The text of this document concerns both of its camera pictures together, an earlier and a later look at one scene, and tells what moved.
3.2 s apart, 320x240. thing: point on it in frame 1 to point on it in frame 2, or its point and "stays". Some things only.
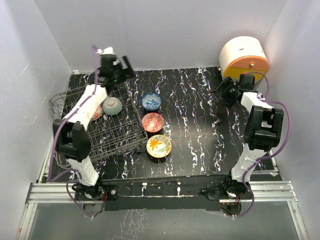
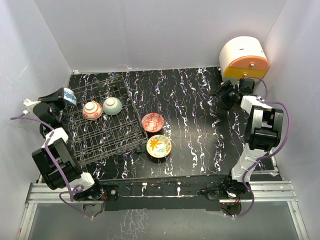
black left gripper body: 120,75 to 55,103
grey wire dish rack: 110,136 stays
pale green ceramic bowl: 112,106 stays
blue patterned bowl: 151,101 to 69,96
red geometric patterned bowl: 152,122 stays
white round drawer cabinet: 244,55 stays
